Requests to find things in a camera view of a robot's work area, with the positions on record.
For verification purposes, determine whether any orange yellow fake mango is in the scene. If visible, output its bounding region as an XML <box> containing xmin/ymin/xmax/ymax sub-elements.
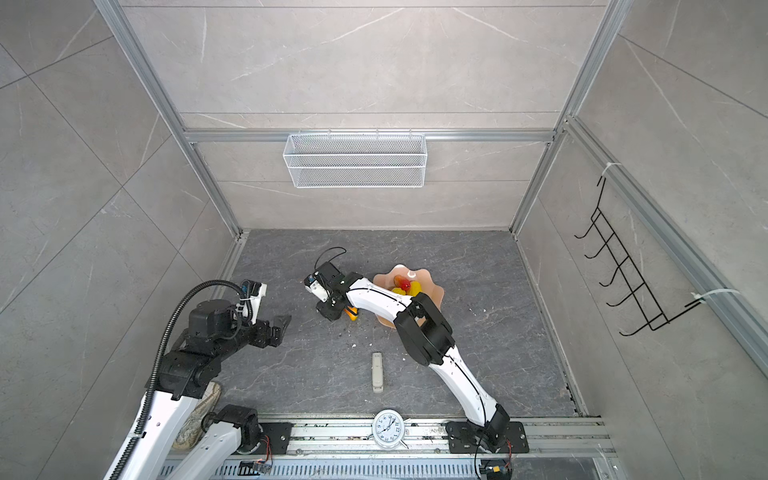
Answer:
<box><xmin>345</xmin><ymin>307</ymin><xmax>359</xmax><ymax>321</ymax></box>

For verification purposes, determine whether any red orange fake mango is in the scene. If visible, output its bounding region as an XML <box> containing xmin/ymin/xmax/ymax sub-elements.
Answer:
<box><xmin>393</xmin><ymin>275</ymin><xmax>411</xmax><ymax>292</ymax></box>

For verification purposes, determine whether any long yellow fake fruit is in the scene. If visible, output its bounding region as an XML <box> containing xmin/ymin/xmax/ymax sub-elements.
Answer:
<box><xmin>407</xmin><ymin>281</ymin><xmax>422</xmax><ymax>297</ymax></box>

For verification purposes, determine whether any pink scalloped fruit bowl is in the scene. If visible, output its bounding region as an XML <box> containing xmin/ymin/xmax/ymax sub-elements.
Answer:
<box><xmin>372</xmin><ymin>264</ymin><xmax>445</xmax><ymax>329</ymax></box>

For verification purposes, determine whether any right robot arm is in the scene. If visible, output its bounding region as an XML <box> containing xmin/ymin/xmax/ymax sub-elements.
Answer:
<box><xmin>304</xmin><ymin>261</ymin><xmax>510</xmax><ymax>453</ymax></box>

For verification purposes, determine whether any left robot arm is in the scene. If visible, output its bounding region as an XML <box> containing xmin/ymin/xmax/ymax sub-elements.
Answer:
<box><xmin>105</xmin><ymin>279</ymin><xmax>292</xmax><ymax>479</ymax></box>

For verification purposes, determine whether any beige rectangular bar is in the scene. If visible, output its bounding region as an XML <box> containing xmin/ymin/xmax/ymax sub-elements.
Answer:
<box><xmin>371</xmin><ymin>352</ymin><xmax>384</xmax><ymax>393</ymax></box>

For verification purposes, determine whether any crumpled beige cloth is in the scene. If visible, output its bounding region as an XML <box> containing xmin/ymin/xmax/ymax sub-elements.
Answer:
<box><xmin>172</xmin><ymin>381</ymin><xmax>222</xmax><ymax>451</ymax></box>

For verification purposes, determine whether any white round clock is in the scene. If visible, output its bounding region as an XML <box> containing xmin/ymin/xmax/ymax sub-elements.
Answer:
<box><xmin>371</xmin><ymin>409</ymin><xmax>406</xmax><ymax>450</ymax></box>

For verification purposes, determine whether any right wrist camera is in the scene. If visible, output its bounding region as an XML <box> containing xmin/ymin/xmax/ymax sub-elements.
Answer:
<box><xmin>304</xmin><ymin>274</ymin><xmax>329</xmax><ymax>303</ymax></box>

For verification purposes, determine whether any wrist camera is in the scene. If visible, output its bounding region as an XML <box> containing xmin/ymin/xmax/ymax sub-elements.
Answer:
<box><xmin>304</xmin><ymin>274</ymin><xmax>329</xmax><ymax>303</ymax></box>
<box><xmin>240</xmin><ymin>280</ymin><xmax>267</xmax><ymax>324</ymax></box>

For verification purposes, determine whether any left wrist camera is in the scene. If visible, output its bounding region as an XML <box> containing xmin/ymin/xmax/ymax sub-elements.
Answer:
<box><xmin>240</xmin><ymin>280</ymin><xmax>267</xmax><ymax>324</ymax></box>

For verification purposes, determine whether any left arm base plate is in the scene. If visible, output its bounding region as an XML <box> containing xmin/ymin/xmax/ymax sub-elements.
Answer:
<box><xmin>252</xmin><ymin>422</ymin><xmax>294</xmax><ymax>457</ymax></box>

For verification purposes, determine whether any white wire mesh basket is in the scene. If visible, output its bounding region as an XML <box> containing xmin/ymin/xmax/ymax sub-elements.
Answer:
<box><xmin>283</xmin><ymin>133</ymin><xmax>428</xmax><ymax>189</ymax></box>

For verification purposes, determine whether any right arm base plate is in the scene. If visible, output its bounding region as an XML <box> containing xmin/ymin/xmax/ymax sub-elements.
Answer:
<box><xmin>444</xmin><ymin>421</ymin><xmax>530</xmax><ymax>454</ymax></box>

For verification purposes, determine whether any black wire hook rack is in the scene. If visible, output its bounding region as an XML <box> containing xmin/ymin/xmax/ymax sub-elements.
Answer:
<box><xmin>573</xmin><ymin>177</ymin><xmax>705</xmax><ymax>338</ymax></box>

